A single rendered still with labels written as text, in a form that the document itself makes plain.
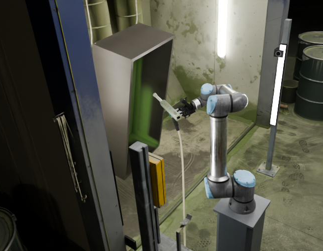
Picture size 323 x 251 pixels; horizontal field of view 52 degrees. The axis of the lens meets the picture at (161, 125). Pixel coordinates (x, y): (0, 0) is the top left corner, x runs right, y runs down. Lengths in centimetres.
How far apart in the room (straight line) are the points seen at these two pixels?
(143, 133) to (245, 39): 174
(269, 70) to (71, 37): 304
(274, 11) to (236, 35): 55
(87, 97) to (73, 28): 35
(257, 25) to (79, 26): 284
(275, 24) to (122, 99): 220
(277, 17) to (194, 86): 155
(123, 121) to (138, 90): 66
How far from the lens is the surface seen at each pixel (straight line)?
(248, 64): 436
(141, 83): 316
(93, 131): 183
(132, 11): 416
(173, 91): 489
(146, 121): 334
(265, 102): 446
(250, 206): 246
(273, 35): 413
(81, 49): 167
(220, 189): 230
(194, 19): 457
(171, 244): 207
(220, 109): 206
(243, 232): 250
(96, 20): 376
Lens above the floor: 241
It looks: 31 degrees down
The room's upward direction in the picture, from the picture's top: 4 degrees counter-clockwise
